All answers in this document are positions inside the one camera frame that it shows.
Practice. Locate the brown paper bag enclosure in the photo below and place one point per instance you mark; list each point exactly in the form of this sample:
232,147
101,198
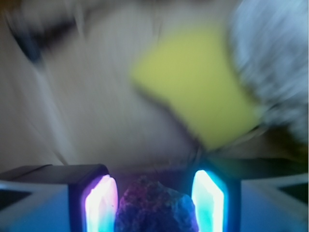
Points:
66,95

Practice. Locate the yellow sponge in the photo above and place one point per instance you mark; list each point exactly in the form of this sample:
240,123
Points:
191,74

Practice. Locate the dark brown rock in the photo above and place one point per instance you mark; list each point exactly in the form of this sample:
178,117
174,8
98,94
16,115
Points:
149,206

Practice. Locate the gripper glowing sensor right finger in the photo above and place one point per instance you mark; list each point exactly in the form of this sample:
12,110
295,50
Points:
269,204

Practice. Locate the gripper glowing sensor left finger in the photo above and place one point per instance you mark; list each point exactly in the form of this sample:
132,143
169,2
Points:
58,198

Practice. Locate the crumpled white paper towel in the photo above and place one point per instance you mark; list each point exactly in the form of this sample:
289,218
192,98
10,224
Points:
269,42

